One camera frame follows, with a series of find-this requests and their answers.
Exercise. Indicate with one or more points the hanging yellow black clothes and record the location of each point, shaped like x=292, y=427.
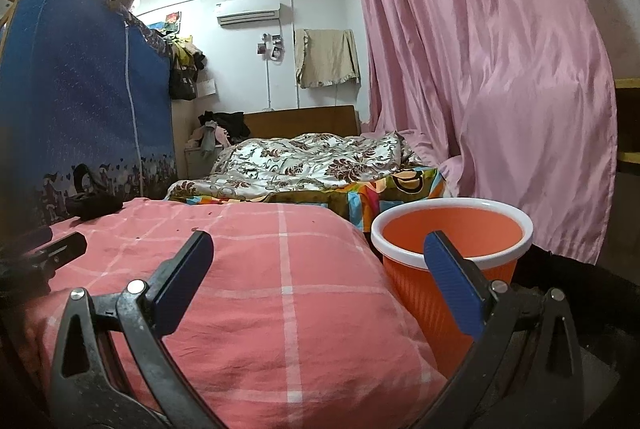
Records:
x=187, y=54

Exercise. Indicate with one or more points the white air conditioner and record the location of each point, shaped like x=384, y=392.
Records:
x=247, y=9

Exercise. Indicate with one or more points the orange bucket with white rim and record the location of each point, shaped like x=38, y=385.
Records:
x=450, y=234

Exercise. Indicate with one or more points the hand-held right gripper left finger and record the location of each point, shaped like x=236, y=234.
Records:
x=182, y=281

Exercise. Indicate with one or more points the hanging black bag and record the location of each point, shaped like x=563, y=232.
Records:
x=182, y=81

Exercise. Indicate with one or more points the wall socket with plugs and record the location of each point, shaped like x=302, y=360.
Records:
x=272, y=46

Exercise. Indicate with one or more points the floral brown white quilt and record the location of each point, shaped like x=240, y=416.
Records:
x=310, y=164

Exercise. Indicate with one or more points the pile of clothes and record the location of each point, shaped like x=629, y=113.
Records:
x=225, y=124

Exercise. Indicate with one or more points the beige hanging towel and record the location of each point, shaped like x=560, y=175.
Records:
x=327, y=56

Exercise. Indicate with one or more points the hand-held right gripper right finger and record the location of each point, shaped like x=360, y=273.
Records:
x=455, y=284

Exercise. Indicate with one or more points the white nightstand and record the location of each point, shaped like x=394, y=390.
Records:
x=197, y=161

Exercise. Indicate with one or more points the white paper note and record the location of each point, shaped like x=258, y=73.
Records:
x=206, y=88

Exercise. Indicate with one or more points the pink curtain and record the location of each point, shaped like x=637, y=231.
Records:
x=475, y=59

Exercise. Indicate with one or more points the yellow wooden shelf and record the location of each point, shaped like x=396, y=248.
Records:
x=627, y=84

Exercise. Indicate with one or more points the blue fabric wardrobe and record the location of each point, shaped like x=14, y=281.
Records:
x=75, y=99

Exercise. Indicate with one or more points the pink checked blanket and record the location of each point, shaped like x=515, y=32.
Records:
x=280, y=299

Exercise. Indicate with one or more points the wall poster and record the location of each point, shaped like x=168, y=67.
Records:
x=170, y=21

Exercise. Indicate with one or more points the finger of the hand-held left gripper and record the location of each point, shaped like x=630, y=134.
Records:
x=27, y=238
x=62, y=246

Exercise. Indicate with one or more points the wooden headboard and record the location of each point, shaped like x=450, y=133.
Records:
x=305, y=119

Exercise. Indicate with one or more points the colourful cartoon bed sheet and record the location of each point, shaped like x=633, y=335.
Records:
x=400, y=189

